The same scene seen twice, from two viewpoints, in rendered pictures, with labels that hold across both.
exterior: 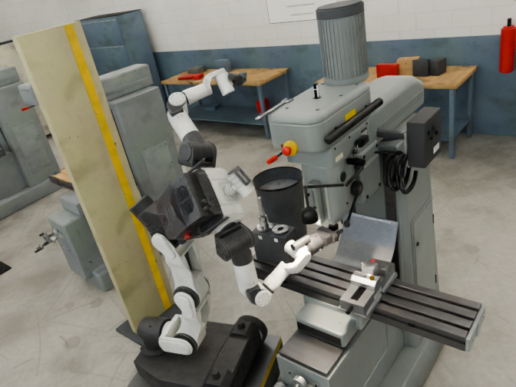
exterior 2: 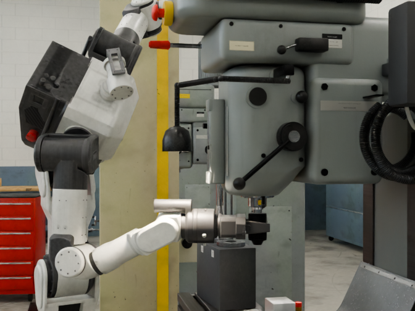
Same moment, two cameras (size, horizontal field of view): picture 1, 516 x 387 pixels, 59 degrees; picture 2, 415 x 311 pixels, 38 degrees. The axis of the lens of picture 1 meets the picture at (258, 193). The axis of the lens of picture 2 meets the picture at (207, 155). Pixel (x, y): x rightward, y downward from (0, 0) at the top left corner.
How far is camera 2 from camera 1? 1.57 m
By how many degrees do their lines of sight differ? 42
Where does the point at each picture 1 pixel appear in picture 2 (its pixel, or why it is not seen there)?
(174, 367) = not seen: outside the picture
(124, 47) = not seen: hidden behind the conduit
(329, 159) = (218, 41)
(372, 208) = (393, 253)
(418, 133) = (399, 25)
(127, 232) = (142, 259)
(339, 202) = (241, 142)
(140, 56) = not seen: hidden behind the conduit
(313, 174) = (222, 91)
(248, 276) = (60, 210)
